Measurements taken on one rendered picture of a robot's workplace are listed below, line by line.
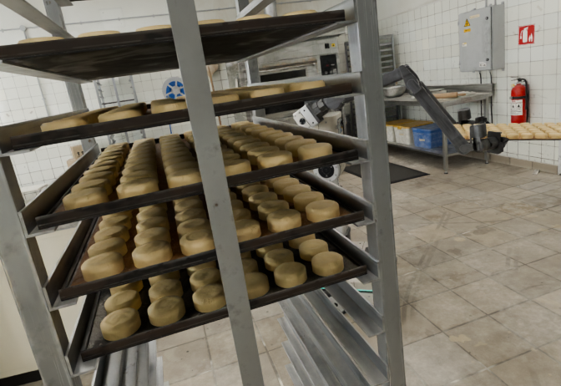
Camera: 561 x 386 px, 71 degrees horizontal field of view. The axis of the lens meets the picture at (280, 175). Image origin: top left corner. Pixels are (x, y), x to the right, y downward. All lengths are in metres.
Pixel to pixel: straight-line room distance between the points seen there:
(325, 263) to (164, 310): 0.24
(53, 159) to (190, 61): 6.24
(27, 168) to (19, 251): 6.27
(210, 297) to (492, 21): 4.93
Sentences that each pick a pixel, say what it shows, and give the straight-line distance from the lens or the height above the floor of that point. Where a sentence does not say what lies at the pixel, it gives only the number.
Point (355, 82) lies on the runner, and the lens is 0.55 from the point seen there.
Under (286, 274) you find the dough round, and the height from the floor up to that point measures 1.15.
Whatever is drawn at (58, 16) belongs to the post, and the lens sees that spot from 1.11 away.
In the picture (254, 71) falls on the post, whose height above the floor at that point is 1.46.
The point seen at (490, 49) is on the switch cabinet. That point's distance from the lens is 5.25.
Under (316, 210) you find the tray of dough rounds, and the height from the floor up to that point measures 1.24.
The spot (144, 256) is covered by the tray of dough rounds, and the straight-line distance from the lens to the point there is 0.54.
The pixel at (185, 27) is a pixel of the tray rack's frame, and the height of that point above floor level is 1.50.
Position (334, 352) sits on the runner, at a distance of 0.92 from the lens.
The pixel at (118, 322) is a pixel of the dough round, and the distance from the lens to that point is 0.60.
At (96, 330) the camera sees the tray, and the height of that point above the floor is 1.13.
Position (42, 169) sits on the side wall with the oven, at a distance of 6.74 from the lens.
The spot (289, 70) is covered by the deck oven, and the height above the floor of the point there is 1.49.
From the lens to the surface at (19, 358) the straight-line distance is 2.71.
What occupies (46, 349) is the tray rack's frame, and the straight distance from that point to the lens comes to 0.56.
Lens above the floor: 1.44
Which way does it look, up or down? 14 degrees down
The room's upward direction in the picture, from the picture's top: 8 degrees counter-clockwise
